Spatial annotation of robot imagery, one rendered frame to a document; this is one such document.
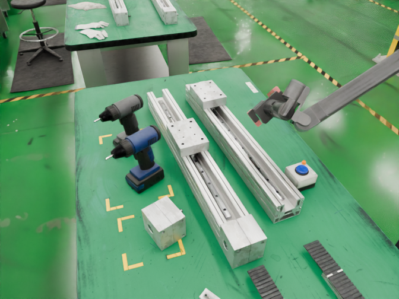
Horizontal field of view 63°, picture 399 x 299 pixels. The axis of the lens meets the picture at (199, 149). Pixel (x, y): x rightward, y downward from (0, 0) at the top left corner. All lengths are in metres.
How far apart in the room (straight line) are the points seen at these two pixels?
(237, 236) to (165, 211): 0.22
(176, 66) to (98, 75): 0.59
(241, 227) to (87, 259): 0.46
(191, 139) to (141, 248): 0.41
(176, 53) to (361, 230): 1.87
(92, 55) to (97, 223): 1.60
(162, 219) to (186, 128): 0.40
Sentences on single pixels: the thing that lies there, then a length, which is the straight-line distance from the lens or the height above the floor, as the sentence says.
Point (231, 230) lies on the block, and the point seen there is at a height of 0.87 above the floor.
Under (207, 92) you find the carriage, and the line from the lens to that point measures 1.43.
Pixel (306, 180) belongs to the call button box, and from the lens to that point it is 1.16.
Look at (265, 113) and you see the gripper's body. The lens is 1.13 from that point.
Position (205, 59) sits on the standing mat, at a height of 0.02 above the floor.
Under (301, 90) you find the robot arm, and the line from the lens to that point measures 1.06.
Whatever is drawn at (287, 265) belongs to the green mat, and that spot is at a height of 0.78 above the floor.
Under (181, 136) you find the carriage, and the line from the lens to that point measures 1.17.
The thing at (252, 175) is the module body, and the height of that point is 0.86.
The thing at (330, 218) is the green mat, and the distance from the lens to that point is 1.15.
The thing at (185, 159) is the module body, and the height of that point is 0.86.
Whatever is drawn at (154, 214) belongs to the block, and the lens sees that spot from 0.97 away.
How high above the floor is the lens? 1.63
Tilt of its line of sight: 41 degrees down
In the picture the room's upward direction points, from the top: straight up
